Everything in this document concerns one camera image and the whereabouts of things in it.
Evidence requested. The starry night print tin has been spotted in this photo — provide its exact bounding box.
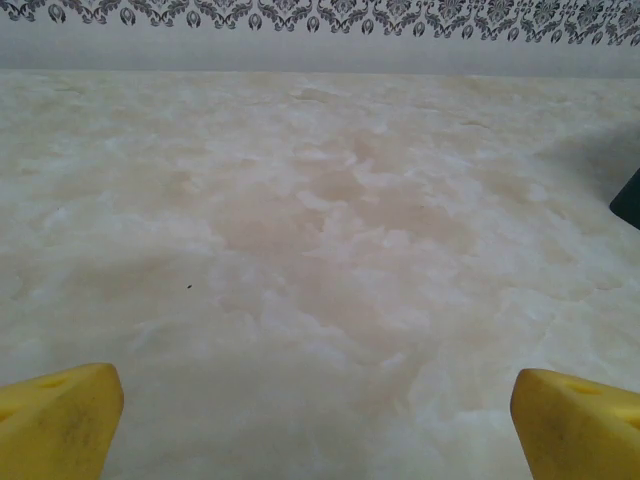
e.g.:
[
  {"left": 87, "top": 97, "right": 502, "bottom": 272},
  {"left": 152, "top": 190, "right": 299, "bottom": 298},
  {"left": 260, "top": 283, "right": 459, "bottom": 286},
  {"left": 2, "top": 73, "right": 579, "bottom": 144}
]
[{"left": 608, "top": 167, "right": 640, "bottom": 226}]

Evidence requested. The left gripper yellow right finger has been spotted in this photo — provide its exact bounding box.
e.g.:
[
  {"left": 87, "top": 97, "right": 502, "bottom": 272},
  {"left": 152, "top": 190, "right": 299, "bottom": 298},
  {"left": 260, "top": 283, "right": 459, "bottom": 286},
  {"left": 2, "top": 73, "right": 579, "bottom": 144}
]
[{"left": 510, "top": 368, "right": 640, "bottom": 480}]

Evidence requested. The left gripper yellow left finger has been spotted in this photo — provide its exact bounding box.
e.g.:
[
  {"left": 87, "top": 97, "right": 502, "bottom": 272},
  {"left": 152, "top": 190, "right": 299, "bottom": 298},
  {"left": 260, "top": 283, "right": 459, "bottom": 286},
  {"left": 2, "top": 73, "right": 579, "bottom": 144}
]
[{"left": 0, "top": 362, "right": 125, "bottom": 480}]

